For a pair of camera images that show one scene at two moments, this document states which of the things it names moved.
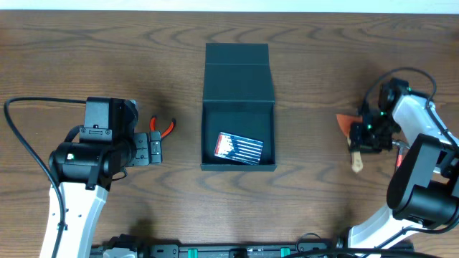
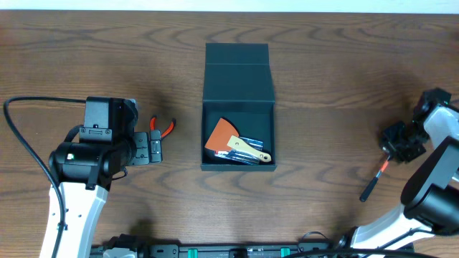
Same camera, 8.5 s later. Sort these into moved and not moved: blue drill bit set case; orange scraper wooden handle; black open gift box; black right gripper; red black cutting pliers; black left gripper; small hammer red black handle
Moved: small hammer red black handle; black right gripper; orange scraper wooden handle
Not moved: blue drill bit set case; black left gripper; black open gift box; red black cutting pliers
